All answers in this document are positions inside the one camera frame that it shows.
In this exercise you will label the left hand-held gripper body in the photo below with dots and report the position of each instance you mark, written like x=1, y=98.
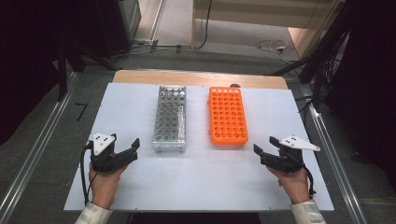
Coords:
x=104, y=155

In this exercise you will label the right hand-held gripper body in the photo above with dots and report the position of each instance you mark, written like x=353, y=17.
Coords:
x=289, y=158

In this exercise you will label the metal test tube rack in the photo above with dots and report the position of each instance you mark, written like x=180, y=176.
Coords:
x=169, y=124

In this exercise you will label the orange test tube rack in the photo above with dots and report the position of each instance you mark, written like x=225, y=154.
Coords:
x=229, y=127

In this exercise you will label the person's right hand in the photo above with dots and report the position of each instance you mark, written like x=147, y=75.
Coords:
x=294, y=186

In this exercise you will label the person's left hand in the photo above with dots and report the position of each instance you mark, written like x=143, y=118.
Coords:
x=106, y=186

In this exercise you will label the black metal stand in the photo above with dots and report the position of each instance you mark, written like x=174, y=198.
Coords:
x=61, y=74

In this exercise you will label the dark curtain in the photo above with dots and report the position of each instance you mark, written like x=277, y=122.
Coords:
x=28, y=62
x=370, y=77

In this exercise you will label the grey cabinet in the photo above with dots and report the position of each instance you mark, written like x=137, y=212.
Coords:
x=130, y=15

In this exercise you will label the aluminium floor rail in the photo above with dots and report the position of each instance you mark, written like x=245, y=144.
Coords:
x=158, y=18
x=337, y=174
x=34, y=155

